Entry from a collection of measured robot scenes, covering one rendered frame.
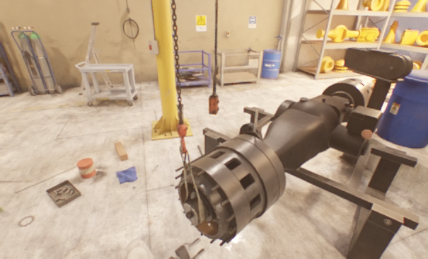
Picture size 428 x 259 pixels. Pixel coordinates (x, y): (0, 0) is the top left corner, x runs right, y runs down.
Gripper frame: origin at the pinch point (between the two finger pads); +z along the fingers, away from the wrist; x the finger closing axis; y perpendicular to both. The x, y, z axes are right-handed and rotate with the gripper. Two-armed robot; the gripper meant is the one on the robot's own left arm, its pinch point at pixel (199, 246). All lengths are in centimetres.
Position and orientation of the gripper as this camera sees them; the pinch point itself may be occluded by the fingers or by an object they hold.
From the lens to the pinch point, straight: 142.9
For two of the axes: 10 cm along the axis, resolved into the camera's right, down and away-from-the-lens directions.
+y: 5.9, -2.2, -7.8
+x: -3.8, -9.2, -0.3
